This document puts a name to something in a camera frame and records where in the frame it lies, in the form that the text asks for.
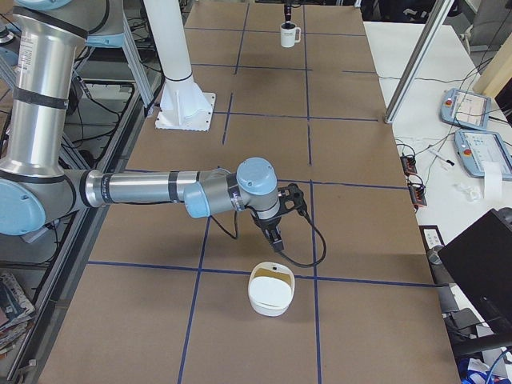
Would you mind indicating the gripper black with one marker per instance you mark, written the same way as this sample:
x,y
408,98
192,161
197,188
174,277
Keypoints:
x,y
266,224
287,10

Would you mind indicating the white ribbed HOME mug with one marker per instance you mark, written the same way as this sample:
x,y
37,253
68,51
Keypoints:
x,y
290,35

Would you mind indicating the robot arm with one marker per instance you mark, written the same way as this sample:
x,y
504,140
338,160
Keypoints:
x,y
35,190

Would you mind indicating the white bowl container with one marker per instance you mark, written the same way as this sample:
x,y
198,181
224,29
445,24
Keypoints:
x,y
271,288

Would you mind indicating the black connector box right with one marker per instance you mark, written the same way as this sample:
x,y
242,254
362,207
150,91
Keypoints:
x,y
417,194

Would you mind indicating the black connector box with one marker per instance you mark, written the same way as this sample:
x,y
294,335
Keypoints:
x,y
417,194
408,164

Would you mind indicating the black connector box left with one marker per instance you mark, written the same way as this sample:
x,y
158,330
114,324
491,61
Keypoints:
x,y
408,164

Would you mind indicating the black marker pen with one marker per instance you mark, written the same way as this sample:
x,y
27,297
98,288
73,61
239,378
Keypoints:
x,y
437,154

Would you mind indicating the teach pendant far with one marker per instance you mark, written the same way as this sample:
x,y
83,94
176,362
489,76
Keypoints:
x,y
465,109

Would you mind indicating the teach pendant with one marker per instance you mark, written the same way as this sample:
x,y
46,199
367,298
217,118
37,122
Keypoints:
x,y
475,147
465,109

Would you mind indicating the black monitor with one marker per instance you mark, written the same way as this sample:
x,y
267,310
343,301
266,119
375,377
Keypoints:
x,y
479,262

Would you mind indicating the teach pendant near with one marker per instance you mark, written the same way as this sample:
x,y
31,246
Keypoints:
x,y
475,147

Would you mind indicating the stack of books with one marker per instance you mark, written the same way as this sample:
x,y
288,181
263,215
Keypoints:
x,y
17,312

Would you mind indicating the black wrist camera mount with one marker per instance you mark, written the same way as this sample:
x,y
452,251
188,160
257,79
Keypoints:
x,y
291,198

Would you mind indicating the white camera stand pole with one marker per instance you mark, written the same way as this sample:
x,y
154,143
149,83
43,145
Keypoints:
x,y
183,105

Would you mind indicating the aluminium frame post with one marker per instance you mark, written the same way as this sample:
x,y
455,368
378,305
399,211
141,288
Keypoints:
x,y
432,26

